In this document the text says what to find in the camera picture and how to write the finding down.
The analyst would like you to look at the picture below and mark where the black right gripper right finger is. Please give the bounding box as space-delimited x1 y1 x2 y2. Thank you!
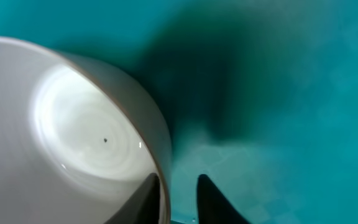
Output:
196 174 250 224

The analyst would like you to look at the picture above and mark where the teal plastic tray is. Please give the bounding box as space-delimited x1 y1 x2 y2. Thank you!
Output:
0 0 358 223

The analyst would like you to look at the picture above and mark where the grey bowl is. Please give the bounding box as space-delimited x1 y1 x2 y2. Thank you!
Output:
0 37 172 223

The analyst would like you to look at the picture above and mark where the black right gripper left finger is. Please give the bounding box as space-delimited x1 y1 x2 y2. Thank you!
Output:
104 173 160 224

